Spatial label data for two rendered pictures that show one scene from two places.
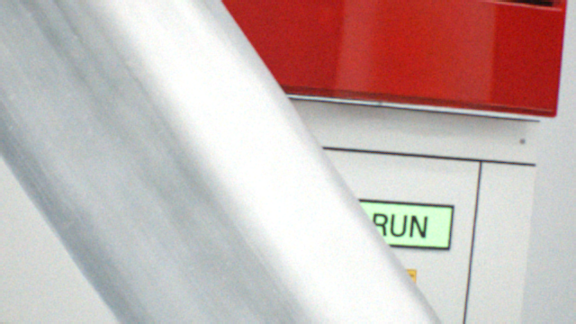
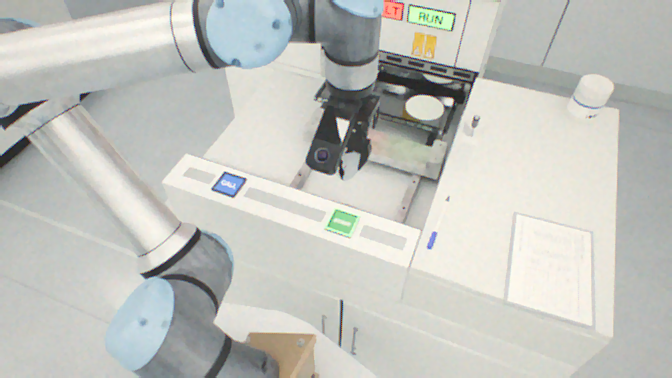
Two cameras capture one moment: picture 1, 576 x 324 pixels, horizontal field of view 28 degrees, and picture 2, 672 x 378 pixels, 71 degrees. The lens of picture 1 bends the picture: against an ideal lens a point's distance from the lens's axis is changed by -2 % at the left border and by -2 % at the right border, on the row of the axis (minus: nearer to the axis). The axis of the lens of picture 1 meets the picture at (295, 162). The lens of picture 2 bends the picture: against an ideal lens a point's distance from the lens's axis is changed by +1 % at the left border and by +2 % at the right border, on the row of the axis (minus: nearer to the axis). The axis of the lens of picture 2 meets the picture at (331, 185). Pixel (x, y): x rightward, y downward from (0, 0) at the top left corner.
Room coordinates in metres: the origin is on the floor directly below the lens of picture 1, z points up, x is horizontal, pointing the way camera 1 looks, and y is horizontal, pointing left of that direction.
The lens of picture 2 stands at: (0.19, -0.54, 1.72)
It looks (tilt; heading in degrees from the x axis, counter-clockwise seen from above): 50 degrees down; 36
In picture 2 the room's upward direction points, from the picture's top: straight up
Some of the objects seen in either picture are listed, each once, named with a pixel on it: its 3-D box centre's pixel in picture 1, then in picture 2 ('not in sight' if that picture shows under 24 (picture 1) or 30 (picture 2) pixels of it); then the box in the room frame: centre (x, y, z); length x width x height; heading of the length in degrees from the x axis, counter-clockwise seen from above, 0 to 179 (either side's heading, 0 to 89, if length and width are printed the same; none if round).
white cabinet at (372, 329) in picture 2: not in sight; (374, 264); (0.90, -0.20, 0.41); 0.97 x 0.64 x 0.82; 104
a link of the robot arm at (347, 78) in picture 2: not in sight; (349, 64); (0.65, -0.24, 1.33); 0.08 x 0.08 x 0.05
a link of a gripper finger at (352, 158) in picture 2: not in sight; (356, 157); (0.66, -0.25, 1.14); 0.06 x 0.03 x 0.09; 14
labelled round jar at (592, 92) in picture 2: not in sight; (588, 99); (1.24, -0.52, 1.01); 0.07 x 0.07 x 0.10
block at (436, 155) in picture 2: not in sight; (437, 155); (0.99, -0.29, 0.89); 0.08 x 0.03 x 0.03; 14
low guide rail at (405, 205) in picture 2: not in sight; (418, 173); (0.96, -0.26, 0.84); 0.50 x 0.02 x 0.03; 14
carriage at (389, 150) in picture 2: not in sight; (372, 145); (0.95, -0.12, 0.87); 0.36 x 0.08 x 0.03; 104
